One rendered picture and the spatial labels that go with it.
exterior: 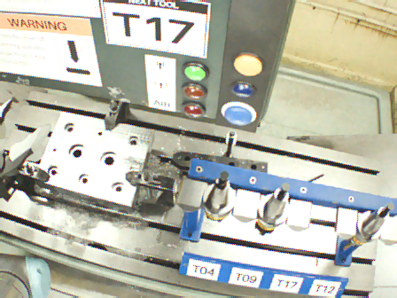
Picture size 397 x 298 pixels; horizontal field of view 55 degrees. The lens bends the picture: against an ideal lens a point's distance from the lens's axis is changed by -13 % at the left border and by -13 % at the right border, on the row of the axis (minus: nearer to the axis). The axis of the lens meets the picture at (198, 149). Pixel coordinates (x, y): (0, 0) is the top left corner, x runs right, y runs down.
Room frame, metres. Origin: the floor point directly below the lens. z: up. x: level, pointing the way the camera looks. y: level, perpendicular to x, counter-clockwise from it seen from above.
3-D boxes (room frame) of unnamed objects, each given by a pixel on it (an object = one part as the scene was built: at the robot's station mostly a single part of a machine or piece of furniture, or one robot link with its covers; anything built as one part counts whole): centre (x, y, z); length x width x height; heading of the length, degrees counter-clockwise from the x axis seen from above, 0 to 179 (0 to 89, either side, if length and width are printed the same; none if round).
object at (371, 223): (0.29, -0.37, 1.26); 0.04 x 0.04 x 0.07
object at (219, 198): (0.34, -0.05, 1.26); 0.04 x 0.04 x 0.07
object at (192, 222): (0.40, 0.00, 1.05); 0.10 x 0.05 x 0.30; 172
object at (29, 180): (0.46, 0.46, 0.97); 0.13 x 0.03 x 0.15; 82
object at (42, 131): (0.31, 0.27, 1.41); 0.09 x 0.03 x 0.06; 130
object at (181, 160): (0.56, -0.06, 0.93); 0.26 x 0.05 x 0.06; 87
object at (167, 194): (0.47, 0.12, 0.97); 0.13 x 0.03 x 0.15; 82
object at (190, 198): (0.35, 0.01, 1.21); 0.07 x 0.05 x 0.01; 172
